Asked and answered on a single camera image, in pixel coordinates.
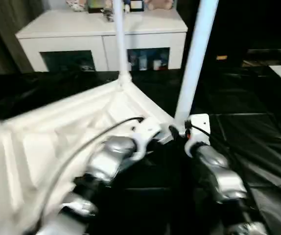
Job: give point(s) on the beige plush toy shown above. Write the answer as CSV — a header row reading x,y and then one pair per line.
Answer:
x,y
158,4

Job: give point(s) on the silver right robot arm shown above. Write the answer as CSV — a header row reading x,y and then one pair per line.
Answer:
x,y
223,176

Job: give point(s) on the black work mat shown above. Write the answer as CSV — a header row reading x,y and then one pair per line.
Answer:
x,y
253,134

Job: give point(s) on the small picture frame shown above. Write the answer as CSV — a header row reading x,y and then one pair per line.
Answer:
x,y
136,5

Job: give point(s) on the white spotted ornament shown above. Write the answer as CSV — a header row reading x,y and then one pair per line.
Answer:
x,y
75,4

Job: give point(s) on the white plastic table top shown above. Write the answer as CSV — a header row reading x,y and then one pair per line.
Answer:
x,y
45,137

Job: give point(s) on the yellow label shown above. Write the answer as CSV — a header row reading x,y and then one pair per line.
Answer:
x,y
221,57

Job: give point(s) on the white mug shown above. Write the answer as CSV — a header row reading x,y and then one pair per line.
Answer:
x,y
157,65

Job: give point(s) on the white jar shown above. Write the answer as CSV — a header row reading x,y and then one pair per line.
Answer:
x,y
143,62

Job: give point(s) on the white sideboard cabinet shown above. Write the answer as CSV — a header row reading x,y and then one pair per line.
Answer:
x,y
69,31

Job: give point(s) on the framed certificate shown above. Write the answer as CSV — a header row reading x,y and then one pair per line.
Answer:
x,y
96,5

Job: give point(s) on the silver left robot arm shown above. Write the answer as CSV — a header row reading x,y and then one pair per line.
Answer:
x,y
106,161

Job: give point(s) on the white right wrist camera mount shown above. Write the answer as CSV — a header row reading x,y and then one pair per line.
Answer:
x,y
200,122

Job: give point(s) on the black plastic bag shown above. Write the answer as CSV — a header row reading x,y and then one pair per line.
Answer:
x,y
107,15

